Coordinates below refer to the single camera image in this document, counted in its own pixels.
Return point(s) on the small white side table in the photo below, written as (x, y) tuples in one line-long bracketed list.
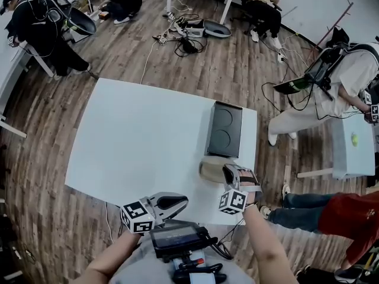
[(358, 158)]

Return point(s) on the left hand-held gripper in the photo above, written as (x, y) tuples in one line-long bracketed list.
[(137, 216)]

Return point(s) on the person's right hand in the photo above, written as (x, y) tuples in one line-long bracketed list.
[(247, 178)]

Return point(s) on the black box with round recesses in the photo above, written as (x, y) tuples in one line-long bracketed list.
[(225, 133)]

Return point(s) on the long white table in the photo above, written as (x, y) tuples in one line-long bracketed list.
[(12, 69)]

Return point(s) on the person's right forearm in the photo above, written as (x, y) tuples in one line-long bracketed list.
[(266, 247)]

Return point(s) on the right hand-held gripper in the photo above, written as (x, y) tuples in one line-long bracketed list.
[(234, 201)]

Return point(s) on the black chest-mounted screen device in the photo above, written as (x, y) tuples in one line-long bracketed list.
[(174, 237)]

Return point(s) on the black chest mount with red button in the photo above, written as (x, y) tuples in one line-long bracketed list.
[(192, 269)]

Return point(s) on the person's left forearm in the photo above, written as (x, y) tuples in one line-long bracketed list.
[(114, 259)]

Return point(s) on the dark red coat stand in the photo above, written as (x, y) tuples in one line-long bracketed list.
[(331, 28)]

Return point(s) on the person's grey shirt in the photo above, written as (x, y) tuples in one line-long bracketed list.
[(142, 269)]

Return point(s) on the green ball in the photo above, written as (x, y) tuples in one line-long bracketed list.
[(354, 139)]

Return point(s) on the grey oval tray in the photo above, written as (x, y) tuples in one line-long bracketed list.
[(217, 28)]

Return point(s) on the black oval tray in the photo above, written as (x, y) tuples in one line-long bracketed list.
[(83, 21)]

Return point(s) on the dark tray with green item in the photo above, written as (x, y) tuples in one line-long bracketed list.
[(291, 87)]

